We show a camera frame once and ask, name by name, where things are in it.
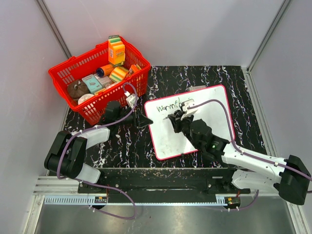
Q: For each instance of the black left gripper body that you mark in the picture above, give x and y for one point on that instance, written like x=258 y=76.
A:
x=128 y=120

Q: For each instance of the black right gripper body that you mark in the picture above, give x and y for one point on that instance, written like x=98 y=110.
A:
x=188 y=133

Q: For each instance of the pink framed whiteboard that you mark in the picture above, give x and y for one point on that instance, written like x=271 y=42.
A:
x=168 y=144

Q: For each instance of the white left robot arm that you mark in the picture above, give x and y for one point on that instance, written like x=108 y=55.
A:
x=67 y=153

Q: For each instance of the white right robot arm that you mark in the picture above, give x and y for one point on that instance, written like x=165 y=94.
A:
x=287 y=176

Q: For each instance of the white eraser block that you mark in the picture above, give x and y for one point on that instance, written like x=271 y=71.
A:
x=193 y=88

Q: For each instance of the yellow green sponge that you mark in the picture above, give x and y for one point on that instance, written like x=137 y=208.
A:
x=119 y=74

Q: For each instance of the teal small box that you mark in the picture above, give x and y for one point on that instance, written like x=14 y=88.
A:
x=92 y=83

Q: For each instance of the white round lid container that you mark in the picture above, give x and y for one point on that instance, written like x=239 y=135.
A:
x=84 y=98

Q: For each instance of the orange snack packet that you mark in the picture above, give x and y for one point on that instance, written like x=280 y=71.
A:
x=133 y=69

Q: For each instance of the orange cylindrical can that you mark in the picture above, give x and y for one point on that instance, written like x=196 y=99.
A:
x=104 y=70

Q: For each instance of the red plastic shopping basket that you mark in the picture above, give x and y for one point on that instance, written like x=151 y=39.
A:
x=86 y=64

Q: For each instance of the brown round bread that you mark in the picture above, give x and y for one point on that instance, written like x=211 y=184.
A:
x=77 y=89

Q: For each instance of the orange sponge pack upright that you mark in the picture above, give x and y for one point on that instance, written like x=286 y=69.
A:
x=116 y=51

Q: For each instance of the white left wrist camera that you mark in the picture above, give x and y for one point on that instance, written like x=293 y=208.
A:
x=130 y=99

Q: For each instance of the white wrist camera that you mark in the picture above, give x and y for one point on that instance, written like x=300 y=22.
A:
x=130 y=99
x=188 y=108

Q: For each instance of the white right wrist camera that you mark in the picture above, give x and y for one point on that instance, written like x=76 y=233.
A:
x=188 y=108

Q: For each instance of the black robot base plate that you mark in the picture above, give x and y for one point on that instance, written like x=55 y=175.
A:
x=186 y=184

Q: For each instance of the white slotted cable duct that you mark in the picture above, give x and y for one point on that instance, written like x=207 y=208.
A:
x=213 y=200

